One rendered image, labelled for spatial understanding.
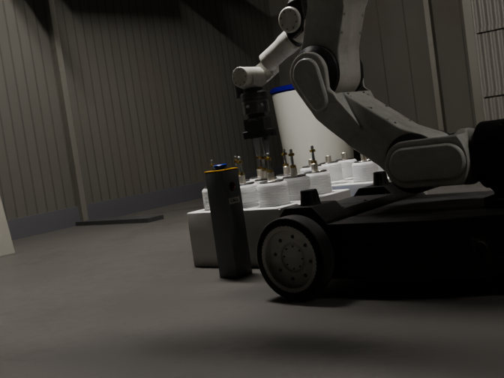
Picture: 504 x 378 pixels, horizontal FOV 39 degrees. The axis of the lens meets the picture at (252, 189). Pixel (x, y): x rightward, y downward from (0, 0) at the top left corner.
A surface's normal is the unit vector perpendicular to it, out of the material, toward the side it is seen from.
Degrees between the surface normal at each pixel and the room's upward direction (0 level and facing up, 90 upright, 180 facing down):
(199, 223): 90
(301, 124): 94
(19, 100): 90
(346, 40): 108
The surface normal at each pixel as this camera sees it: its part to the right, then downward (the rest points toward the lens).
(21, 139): 0.76, -0.06
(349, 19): 0.77, 0.25
